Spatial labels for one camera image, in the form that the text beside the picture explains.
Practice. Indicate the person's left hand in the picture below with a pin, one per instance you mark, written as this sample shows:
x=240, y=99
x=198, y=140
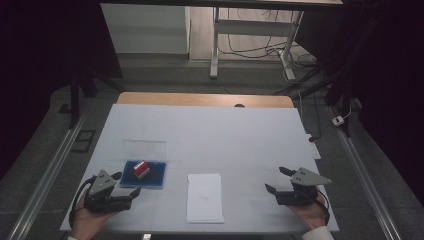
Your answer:
x=87, y=221

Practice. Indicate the red and white stamp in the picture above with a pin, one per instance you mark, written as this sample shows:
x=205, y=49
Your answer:
x=141, y=169

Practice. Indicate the black floor socket frame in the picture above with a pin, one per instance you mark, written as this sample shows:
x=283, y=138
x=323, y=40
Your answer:
x=83, y=141

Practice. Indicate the black stand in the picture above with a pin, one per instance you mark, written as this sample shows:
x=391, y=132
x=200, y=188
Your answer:
x=74, y=100
x=340, y=90

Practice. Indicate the dark curtain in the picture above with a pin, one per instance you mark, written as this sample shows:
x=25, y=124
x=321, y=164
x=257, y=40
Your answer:
x=40, y=66
x=386, y=83

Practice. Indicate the blue tray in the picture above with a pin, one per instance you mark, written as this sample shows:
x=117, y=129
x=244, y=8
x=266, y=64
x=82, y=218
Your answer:
x=156, y=175

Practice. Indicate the white desk frame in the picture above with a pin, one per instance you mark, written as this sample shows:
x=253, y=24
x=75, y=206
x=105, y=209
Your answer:
x=253, y=27

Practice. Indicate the white cabinet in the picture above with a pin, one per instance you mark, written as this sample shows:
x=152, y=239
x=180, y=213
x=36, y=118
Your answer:
x=146, y=30

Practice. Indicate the white paper sheets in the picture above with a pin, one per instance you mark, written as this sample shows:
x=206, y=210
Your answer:
x=205, y=200

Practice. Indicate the wooden table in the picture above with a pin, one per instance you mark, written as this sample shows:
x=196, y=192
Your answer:
x=200, y=99

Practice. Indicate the metal floor rail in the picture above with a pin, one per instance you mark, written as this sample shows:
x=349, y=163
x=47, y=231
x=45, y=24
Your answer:
x=43, y=180
x=363, y=173

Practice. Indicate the person's right white sleeve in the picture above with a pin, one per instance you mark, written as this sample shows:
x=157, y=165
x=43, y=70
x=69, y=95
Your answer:
x=318, y=234

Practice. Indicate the person's white sleeve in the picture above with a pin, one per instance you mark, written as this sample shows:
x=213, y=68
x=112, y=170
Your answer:
x=318, y=234
x=71, y=238

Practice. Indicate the person's left white sleeve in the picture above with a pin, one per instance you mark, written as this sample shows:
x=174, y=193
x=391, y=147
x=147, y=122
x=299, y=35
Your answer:
x=71, y=238

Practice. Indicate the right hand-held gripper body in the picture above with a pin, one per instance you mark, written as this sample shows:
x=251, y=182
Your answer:
x=301, y=186

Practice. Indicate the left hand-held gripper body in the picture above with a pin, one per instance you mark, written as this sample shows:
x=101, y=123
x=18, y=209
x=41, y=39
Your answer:
x=101, y=181

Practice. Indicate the person's right hand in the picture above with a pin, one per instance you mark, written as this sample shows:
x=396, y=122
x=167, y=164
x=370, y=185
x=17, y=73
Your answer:
x=310, y=215

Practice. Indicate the large white board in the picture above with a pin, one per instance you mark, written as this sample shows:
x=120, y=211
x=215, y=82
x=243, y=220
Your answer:
x=213, y=136

